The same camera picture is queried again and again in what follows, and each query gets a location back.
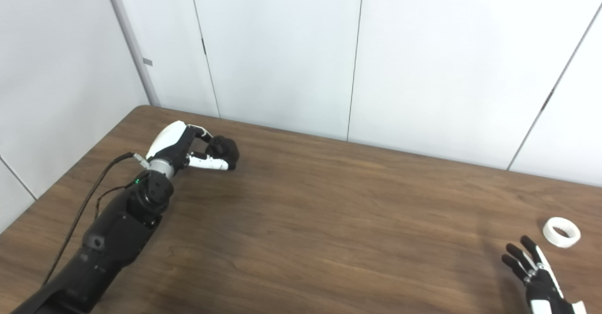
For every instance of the white and black right hand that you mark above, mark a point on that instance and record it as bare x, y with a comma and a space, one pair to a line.
538, 286

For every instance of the white and black left hand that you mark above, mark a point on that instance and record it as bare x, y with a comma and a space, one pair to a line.
167, 140

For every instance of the round black plastic part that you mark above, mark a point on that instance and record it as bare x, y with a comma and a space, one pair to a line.
228, 150

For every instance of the small grey trim label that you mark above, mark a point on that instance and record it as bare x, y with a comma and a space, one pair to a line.
147, 62

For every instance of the grey wall trim strip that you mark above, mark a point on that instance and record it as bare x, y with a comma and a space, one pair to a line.
131, 41

